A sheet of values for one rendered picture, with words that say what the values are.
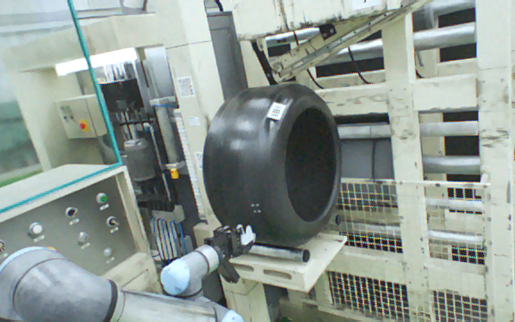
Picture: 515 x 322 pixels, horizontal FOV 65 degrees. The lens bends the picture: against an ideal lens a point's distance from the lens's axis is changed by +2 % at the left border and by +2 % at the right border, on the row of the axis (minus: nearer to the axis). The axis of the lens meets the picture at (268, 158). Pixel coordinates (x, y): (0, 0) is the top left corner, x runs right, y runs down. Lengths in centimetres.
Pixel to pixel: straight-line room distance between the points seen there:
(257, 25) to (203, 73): 29
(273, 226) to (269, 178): 16
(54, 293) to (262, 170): 63
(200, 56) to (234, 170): 49
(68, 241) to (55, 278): 75
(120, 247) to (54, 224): 28
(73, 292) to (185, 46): 95
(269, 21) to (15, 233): 111
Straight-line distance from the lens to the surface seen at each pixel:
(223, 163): 125
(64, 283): 81
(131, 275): 168
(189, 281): 107
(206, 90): 151
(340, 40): 160
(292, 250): 141
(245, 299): 180
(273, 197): 120
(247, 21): 164
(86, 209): 158
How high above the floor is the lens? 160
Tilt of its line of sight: 16 degrees down
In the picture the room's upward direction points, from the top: 11 degrees counter-clockwise
